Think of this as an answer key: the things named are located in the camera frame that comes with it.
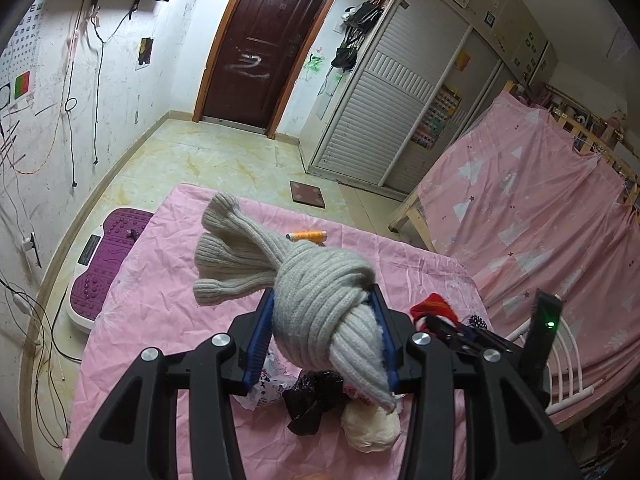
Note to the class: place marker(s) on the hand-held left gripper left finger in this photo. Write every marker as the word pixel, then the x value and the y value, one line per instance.
pixel 257 350

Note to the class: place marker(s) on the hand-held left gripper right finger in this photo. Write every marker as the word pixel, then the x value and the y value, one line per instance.
pixel 388 362

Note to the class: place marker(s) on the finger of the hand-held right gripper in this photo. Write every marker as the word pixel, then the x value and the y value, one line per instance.
pixel 465 335

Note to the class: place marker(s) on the white printed plastic bag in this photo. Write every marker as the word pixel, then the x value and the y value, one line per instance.
pixel 267 385

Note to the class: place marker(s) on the grey knitted scarf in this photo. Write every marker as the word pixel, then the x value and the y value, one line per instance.
pixel 320 290

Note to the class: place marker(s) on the white metal chair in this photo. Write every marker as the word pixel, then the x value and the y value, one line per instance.
pixel 570 360

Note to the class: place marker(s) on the red santa hat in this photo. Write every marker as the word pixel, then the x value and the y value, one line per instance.
pixel 435 307

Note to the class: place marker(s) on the cream yarn ball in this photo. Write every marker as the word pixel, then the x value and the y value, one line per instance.
pixel 370 427

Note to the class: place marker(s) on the black plastic bag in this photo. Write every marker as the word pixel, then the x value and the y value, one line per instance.
pixel 310 400

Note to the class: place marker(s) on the orange thread spool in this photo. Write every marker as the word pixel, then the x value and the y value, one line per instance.
pixel 305 236

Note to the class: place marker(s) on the pink printed bedsheet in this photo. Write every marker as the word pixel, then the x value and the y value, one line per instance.
pixel 165 260

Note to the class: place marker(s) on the pink printed bed curtain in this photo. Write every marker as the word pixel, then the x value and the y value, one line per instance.
pixel 540 200

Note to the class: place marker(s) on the brown floor scale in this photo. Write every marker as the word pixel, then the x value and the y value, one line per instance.
pixel 307 194

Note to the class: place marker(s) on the purple foot massage platform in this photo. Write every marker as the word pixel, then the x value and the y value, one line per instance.
pixel 110 250

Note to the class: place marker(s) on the colourful grid poster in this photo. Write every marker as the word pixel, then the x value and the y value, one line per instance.
pixel 437 115

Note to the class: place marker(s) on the white slatted wardrobe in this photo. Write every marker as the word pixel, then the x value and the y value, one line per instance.
pixel 380 95

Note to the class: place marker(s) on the yellow paper sheet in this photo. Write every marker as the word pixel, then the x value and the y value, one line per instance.
pixel 462 60

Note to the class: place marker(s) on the black hanging bag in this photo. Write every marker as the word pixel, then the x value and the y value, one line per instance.
pixel 345 56
pixel 364 14

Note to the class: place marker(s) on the dark brown door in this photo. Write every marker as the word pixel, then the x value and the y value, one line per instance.
pixel 260 35

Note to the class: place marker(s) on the wooden bunk bed frame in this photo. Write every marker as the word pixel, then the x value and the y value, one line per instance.
pixel 407 215

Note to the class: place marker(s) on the white wall socket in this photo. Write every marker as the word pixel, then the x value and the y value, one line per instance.
pixel 31 250

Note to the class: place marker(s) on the small wall picture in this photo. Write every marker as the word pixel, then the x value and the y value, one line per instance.
pixel 144 52

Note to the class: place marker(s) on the eye chart wall poster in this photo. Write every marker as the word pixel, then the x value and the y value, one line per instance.
pixel 35 50

